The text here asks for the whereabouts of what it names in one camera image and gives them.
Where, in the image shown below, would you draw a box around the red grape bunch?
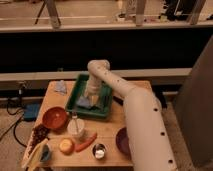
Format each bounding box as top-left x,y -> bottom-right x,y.
28,124 -> 49,154

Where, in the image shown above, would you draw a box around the small blue bowl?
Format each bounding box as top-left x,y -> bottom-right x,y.
40,144 -> 51,162

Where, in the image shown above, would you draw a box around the orange bowl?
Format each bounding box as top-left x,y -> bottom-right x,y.
42,106 -> 68,130

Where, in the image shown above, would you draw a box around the blue sponge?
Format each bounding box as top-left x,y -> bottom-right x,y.
76,96 -> 91,109

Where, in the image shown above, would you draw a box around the wooden table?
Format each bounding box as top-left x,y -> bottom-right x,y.
23,80 -> 161,168

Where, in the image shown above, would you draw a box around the small metal cup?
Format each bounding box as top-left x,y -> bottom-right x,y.
92,143 -> 106,159

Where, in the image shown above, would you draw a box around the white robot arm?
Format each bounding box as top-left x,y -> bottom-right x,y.
86,60 -> 178,171

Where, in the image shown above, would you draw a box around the yellow apple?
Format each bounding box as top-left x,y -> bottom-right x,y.
59,138 -> 74,155

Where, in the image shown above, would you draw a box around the orange carrot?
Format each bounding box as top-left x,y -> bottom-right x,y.
75,133 -> 97,152

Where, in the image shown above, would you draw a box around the blue box on floor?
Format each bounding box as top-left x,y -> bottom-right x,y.
24,103 -> 40,121

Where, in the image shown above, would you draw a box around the light blue crumpled cloth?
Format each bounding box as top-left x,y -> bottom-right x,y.
54,80 -> 67,95

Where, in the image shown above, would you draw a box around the purple bowl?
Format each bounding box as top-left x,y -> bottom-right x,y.
116,127 -> 131,157

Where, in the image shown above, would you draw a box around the green plastic tray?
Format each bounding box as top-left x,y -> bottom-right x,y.
65,74 -> 112,120

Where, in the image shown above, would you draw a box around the yellow banana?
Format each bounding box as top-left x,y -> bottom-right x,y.
21,138 -> 48,169

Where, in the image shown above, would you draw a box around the black cables on floor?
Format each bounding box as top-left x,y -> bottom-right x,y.
0,96 -> 28,148

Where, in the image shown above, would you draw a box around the black handled brush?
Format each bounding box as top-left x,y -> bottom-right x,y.
113,96 -> 123,106

